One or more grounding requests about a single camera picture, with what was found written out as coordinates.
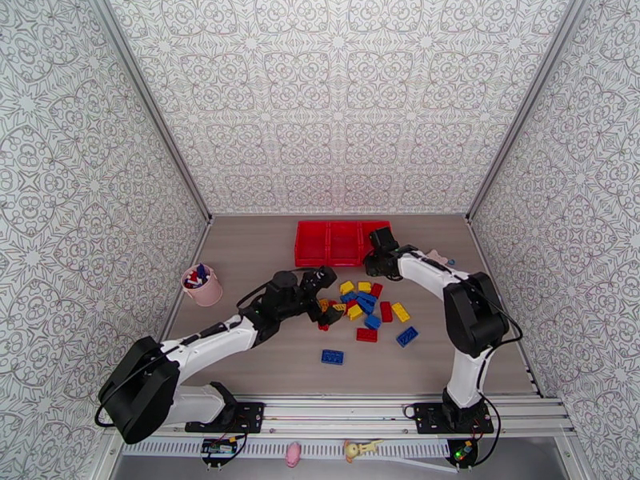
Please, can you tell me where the red three-compartment tray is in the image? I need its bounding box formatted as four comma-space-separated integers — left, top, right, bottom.
294, 221, 393, 268

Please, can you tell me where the pink bucket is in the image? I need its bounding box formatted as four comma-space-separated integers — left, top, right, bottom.
181, 263, 223, 308

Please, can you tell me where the yellow animal toy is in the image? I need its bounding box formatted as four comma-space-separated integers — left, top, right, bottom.
342, 439, 385, 464

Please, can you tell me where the white flat strip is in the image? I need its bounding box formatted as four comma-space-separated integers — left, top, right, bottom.
385, 455, 461, 473

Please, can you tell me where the circuit board with green light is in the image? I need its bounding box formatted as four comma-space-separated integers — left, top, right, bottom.
447, 438, 481, 468

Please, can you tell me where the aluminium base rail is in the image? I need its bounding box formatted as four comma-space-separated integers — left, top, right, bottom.
107, 393, 576, 438

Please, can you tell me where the aluminium table side rail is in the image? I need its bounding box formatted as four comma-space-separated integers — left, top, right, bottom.
150, 217, 215, 394
467, 217, 545, 398

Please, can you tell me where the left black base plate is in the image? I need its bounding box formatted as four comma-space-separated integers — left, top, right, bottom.
185, 401, 266, 434

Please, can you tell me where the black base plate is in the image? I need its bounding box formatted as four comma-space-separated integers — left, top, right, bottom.
414, 401, 495, 436
185, 401, 266, 434

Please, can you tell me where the white slotted cable duct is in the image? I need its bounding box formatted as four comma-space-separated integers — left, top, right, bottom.
122, 439, 451, 458

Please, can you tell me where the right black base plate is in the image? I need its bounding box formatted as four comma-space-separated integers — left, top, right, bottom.
414, 401, 495, 436

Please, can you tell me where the aluminium frame post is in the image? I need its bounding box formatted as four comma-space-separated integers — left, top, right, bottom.
465, 0, 583, 222
87, 0, 214, 222

